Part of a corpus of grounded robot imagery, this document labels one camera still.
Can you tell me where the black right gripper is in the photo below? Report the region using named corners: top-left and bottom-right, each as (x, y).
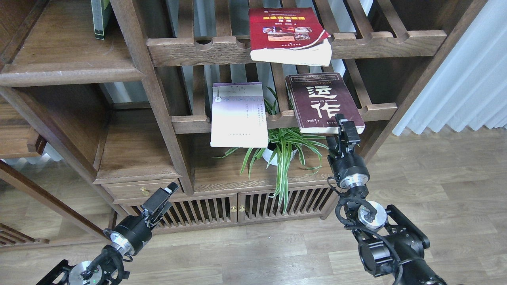
top-left (327, 114), bottom-right (370, 189)

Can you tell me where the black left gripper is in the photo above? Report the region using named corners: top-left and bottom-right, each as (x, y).
top-left (104, 182), bottom-right (179, 256)

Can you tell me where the dark maroon hardcover book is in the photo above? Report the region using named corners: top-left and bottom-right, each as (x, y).
top-left (285, 72), bottom-right (365, 134)

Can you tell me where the red paperback book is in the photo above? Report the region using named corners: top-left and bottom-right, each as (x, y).
top-left (249, 8), bottom-right (332, 67)

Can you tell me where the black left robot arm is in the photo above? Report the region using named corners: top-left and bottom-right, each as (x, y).
top-left (38, 182), bottom-right (179, 285)

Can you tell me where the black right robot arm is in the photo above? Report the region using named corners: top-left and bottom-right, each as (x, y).
top-left (326, 114), bottom-right (445, 285)

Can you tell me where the brass drawer knob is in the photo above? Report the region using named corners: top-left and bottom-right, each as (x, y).
top-left (140, 187), bottom-right (150, 196)

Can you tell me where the green spider plant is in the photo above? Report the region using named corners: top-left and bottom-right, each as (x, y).
top-left (214, 86), bottom-right (329, 214)

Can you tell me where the white plant pot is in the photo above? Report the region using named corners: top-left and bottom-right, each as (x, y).
top-left (262, 145), bottom-right (297, 169)

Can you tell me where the dark wooden bookshelf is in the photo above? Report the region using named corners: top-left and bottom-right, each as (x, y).
top-left (1, 0), bottom-right (486, 232)

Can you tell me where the white lavender paperback book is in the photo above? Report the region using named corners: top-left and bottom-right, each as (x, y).
top-left (210, 82), bottom-right (269, 148)

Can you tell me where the white pleated curtain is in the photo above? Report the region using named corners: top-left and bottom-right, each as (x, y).
top-left (393, 0), bottom-right (507, 135)

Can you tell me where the green spine book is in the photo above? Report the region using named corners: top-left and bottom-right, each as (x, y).
top-left (91, 0), bottom-right (112, 40)

